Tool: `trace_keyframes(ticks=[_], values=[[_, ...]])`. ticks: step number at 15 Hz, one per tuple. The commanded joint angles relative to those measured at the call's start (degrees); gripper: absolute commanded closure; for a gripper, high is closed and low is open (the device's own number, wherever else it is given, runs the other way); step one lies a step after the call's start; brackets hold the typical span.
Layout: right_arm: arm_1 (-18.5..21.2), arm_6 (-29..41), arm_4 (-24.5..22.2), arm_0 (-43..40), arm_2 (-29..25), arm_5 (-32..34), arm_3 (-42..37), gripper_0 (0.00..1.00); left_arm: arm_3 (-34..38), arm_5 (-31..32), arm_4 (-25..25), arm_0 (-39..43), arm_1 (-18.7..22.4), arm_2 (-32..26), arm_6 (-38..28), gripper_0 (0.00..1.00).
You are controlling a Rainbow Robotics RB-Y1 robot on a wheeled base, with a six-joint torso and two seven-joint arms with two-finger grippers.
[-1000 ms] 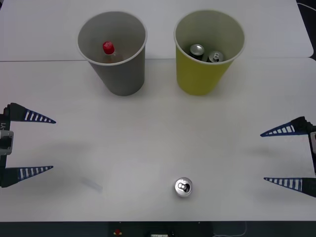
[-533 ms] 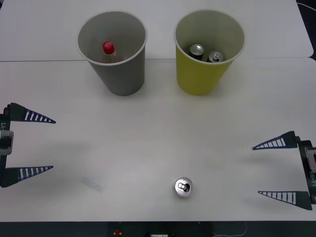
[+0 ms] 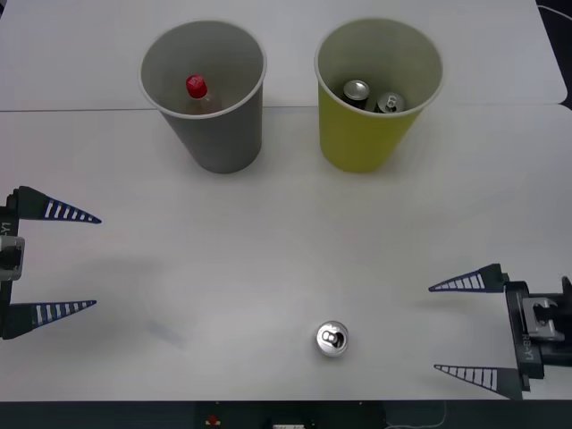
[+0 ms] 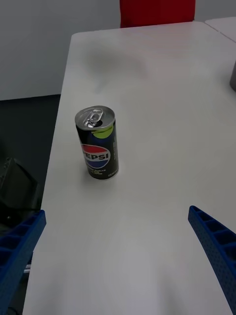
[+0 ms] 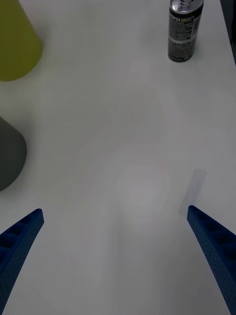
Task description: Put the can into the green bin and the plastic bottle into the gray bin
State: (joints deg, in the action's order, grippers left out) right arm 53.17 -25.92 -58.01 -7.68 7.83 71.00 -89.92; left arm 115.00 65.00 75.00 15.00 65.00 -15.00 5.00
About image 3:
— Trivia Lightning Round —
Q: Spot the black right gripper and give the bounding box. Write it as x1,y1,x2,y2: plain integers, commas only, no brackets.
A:
427,263,572,401

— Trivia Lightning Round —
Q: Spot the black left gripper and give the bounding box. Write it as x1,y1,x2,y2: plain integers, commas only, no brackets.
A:
0,185,103,341

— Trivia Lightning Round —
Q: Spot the silver drink can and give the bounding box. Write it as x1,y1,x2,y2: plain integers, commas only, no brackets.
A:
315,320,349,358

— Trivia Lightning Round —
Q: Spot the grey plastic waste bin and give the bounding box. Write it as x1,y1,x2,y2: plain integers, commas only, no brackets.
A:
139,18,268,174

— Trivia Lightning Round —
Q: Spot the yellow-green plastic waste bin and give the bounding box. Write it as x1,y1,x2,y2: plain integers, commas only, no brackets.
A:
314,16,445,174

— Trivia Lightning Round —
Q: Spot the red-capped plastic bottle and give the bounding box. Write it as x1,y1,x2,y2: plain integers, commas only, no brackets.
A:
184,74,223,116

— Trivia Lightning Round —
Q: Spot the dark drink can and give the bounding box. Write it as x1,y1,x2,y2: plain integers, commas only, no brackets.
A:
374,91,407,115

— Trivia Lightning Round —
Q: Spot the black drink can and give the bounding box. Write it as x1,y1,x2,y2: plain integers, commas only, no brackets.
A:
342,79,371,111

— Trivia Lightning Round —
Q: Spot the thin white cable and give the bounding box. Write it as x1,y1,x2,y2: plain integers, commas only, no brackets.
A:
535,4,572,21

